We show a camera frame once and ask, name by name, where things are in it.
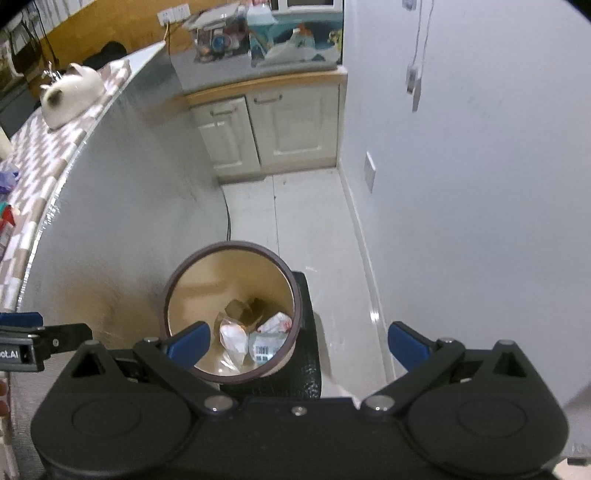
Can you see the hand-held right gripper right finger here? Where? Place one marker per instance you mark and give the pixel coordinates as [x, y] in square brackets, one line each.
[408, 344]

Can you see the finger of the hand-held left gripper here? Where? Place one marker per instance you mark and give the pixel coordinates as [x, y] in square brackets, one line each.
[64, 339]

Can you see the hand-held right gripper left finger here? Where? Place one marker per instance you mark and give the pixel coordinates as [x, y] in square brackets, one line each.
[189, 344]

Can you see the white plastic bag with red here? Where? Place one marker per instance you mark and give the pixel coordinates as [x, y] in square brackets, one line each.
[233, 337]

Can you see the torn brown paper bag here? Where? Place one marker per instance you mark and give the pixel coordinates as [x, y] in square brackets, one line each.
[244, 311]

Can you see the yellow trash can dark rim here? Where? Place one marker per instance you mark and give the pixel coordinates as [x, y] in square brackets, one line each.
[221, 277]

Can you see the black stool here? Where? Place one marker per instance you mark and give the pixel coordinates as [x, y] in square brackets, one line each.
[307, 360]

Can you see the purple floral bag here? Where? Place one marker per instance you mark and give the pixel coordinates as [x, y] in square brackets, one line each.
[8, 181]

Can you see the brown white checkered tablecloth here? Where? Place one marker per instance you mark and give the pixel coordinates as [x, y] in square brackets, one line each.
[41, 152]

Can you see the white cup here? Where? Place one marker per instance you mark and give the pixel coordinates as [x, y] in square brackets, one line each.
[3, 142]

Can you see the white cat-shaped cushion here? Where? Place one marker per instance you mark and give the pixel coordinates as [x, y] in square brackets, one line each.
[69, 99]

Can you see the cream cabinet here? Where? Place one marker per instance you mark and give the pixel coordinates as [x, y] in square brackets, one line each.
[286, 120]

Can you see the white hanging tag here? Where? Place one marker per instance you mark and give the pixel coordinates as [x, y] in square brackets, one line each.
[414, 87]

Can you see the clear storage box with lid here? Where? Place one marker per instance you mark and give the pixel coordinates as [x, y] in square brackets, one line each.
[217, 34]

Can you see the teal printed glass tank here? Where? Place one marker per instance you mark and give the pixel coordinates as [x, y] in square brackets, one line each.
[300, 41]

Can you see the white low wall socket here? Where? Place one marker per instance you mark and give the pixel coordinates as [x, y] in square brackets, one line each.
[370, 171]

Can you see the white wall socket pair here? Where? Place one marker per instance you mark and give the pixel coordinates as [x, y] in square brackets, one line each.
[173, 14]

